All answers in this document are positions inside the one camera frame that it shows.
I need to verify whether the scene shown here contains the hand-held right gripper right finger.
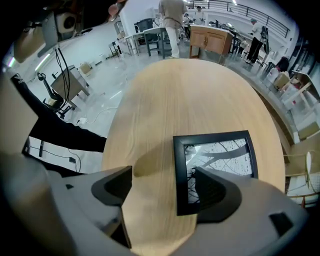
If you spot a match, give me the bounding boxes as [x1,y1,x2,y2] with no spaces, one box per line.
[194,166,243,224]

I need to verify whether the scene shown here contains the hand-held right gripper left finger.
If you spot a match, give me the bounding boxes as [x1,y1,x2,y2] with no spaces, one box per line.
[91,165,133,207]

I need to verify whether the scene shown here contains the black picture frame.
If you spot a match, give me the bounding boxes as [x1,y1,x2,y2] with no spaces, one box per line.
[172,130,259,217]

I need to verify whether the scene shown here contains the person's left forearm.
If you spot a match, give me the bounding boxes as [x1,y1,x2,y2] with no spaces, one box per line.
[10,73,108,154]

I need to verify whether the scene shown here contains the black office chair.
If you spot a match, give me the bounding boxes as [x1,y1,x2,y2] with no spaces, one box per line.
[36,71,76,120]

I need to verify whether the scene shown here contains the wooden desk with metal legs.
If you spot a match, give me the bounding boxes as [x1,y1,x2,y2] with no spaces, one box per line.
[50,64,91,109]

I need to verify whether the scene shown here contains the brown cardboard box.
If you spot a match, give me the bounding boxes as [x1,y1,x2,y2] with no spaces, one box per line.
[273,71,291,90]

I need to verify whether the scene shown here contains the grey table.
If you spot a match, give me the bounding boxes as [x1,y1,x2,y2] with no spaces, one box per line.
[143,26,174,60]

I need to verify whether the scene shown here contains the wooden cabinet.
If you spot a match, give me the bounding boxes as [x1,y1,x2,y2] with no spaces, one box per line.
[188,23,235,64]

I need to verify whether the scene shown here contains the black metal railing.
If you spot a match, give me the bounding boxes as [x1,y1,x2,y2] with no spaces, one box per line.
[186,0,291,38]

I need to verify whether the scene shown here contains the hanging black cables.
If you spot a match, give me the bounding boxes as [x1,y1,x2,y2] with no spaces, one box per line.
[54,46,72,101]

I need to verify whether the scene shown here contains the grey head-worn camera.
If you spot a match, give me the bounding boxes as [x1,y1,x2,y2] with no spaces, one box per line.
[37,8,78,58]

